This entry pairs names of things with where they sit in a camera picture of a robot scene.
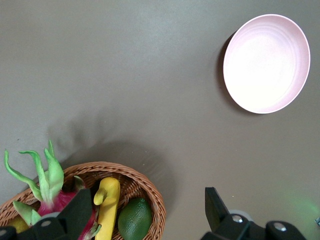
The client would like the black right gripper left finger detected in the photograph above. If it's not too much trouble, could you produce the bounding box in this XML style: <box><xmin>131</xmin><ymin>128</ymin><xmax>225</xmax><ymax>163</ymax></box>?
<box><xmin>17</xmin><ymin>188</ymin><xmax>94</xmax><ymax>240</ymax></box>

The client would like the brown wicker basket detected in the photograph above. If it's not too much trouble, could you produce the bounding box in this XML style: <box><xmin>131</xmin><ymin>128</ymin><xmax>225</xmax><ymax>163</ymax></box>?
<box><xmin>0</xmin><ymin>161</ymin><xmax>167</xmax><ymax>240</ymax></box>

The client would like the brown table cover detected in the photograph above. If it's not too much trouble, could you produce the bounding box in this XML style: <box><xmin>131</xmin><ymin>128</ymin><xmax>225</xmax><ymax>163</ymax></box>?
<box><xmin>0</xmin><ymin>0</ymin><xmax>320</xmax><ymax>240</ymax></box>

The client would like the yellow banana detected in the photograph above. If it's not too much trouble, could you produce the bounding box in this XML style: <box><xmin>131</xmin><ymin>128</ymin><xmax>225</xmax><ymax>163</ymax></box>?
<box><xmin>93</xmin><ymin>176</ymin><xmax>121</xmax><ymax>240</ymax></box>

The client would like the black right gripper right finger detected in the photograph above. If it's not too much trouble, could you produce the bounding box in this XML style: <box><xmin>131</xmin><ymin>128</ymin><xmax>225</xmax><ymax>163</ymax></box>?
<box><xmin>201</xmin><ymin>186</ymin><xmax>266</xmax><ymax>240</ymax></box>

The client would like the pink dragon fruit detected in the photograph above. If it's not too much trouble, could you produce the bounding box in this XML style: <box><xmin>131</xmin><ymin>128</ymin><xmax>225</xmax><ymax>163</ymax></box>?
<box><xmin>4</xmin><ymin>139</ymin><xmax>102</xmax><ymax>240</ymax></box>

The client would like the green avocado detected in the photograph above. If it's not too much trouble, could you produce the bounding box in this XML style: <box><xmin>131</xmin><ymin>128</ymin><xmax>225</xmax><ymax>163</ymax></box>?
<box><xmin>117</xmin><ymin>197</ymin><xmax>153</xmax><ymax>240</ymax></box>

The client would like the pink plate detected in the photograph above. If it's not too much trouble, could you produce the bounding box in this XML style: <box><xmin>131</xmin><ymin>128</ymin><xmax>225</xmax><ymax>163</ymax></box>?
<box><xmin>222</xmin><ymin>14</ymin><xmax>312</xmax><ymax>115</ymax></box>

